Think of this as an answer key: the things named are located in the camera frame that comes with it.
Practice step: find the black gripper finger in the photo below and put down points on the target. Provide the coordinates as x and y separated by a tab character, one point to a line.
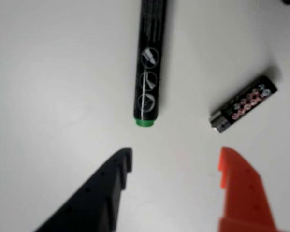
91	200

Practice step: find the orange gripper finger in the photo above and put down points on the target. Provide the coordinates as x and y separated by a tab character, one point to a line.
244	198

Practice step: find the green marker with black barrel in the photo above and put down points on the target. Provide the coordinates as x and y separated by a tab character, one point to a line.
149	60

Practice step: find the black AAA battery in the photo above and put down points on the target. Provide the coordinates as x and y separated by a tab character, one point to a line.
246	102

